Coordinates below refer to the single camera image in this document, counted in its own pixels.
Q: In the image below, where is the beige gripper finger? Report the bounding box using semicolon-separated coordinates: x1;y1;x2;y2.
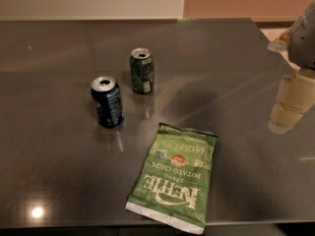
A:
268;29;291;53
268;69;315;135

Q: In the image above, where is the green jalapeno chip bag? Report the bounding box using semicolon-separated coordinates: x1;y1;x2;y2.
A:
126;123;217;235

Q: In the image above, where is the green soda can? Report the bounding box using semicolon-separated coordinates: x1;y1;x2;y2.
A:
130;47;155;93

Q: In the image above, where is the blue soda can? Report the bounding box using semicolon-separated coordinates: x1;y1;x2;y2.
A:
91;76;124;129

